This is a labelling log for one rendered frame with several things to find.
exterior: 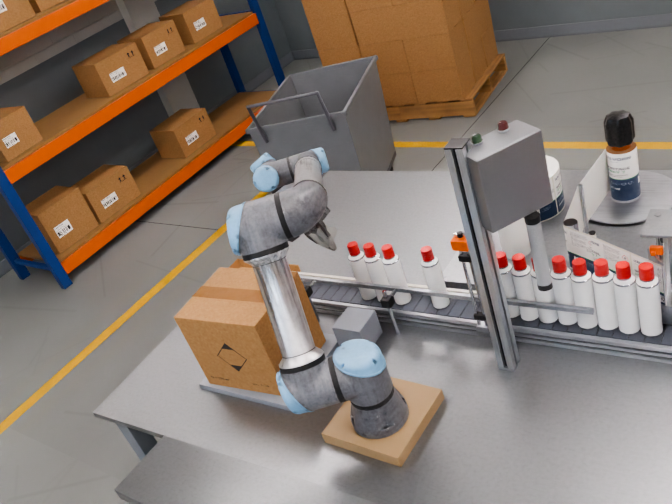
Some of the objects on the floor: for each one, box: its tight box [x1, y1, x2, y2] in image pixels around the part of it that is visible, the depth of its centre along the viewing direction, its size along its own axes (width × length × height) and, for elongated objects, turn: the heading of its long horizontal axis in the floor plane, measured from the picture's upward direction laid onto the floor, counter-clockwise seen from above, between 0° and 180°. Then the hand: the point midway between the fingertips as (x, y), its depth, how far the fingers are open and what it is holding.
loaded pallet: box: [301, 0, 508, 122], centre depth 547 cm, size 120×83×139 cm
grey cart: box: [245, 55, 396, 177], centre depth 446 cm, size 89×63×96 cm
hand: (331, 248), depth 223 cm, fingers closed
